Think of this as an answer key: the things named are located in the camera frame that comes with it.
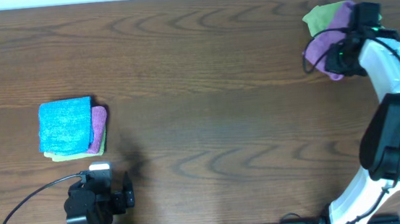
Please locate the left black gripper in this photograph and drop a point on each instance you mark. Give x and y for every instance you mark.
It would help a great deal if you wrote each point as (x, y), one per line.
(119, 199)

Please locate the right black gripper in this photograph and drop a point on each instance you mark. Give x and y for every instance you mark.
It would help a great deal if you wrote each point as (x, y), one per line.
(331, 66)

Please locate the purple microfiber cloth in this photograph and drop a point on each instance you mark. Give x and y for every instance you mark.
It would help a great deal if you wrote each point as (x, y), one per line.
(319, 46)

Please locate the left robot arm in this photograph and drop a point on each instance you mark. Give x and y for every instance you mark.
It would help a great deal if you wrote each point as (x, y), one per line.
(91, 200)

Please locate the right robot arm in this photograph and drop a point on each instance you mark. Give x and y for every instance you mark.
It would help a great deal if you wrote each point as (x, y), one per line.
(373, 52)

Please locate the green microfiber cloth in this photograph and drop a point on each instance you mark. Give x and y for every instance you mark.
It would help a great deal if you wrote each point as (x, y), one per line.
(335, 16)

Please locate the folded purple cloth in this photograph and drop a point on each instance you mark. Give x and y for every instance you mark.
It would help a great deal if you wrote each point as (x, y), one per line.
(98, 122)

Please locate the folded yellow-green cloth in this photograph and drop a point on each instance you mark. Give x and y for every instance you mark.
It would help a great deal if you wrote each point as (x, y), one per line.
(59, 158)

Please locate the folded blue cloth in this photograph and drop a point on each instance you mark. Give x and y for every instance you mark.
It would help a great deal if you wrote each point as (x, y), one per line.
(65, 126)

